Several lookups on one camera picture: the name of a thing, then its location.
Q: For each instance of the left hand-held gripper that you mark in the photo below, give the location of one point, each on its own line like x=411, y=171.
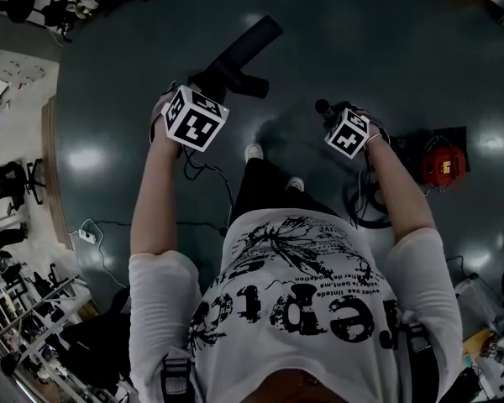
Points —
x=195, y=120

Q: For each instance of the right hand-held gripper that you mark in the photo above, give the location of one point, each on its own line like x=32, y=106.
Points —
x=346, y=134

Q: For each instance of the black vacuum floor head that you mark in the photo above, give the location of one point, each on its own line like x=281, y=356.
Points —
x=243, y=53

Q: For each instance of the person's right forearm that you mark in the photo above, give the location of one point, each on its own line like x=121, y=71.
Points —
x=403, y=195

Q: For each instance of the person's left forearm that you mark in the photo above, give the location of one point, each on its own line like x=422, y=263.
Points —
x=155, y=200

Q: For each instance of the red vacuum cleaner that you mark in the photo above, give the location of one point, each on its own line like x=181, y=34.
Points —
x=443, y=166

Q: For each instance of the person's right hand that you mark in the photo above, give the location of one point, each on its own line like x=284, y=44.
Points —
x=378, y=130

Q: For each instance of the person's left hand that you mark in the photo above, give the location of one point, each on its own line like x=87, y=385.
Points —
x=156, y=118

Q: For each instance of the white shoe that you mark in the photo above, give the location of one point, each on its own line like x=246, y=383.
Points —
x=254, y=151
x=295, y=183

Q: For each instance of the black trousers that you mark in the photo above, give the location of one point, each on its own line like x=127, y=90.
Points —
x=264, y=191

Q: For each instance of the white power strip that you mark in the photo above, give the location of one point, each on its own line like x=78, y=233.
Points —
x=87, y=236

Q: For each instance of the white printed shirt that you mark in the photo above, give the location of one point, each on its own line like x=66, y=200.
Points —
x=302, y=309

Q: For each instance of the black office chair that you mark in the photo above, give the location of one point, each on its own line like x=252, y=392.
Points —
x=12, y=181

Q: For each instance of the black bag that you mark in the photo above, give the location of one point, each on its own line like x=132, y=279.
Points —
x=96, y=338

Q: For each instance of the white metal shelf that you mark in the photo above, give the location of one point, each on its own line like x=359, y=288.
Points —
x=29, y=309

